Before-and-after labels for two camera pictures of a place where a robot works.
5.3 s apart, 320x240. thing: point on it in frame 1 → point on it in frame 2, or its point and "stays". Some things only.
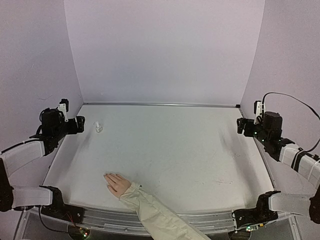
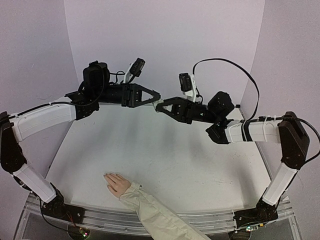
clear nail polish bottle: x=98 y=128 → x=155 y=103
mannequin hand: x=116 y=184 stays
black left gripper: x=74 y=129 → x=132 y=94
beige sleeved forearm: x=162 y=223 stays
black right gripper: x=241 y=125 → x=187 y=112
